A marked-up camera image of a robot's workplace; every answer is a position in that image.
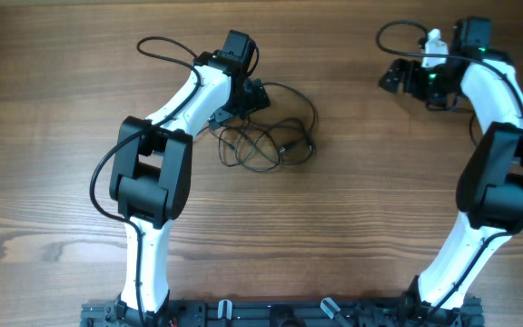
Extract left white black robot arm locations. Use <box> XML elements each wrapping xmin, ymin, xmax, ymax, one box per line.
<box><xmin>109</xmin><ymin>30</ymin><xmax>270</xmax><ymax>326</ymax></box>

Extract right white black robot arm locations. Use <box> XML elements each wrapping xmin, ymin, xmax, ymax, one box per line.
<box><xmin>379</xmin><ymin>16</ymin><xmax>523</xmax><ymax>318</ymax></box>

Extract black cable bundle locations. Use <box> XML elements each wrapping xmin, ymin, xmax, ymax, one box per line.
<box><xmin>197</xmin><ymin>81</ymin><xmax>320</xmax><ymax>173</ymax></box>

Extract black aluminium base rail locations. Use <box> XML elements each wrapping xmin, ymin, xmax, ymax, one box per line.
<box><xmin>79</xmin><ymin>297</ymin><xmax>486</xmax><ymax>327</ymax></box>

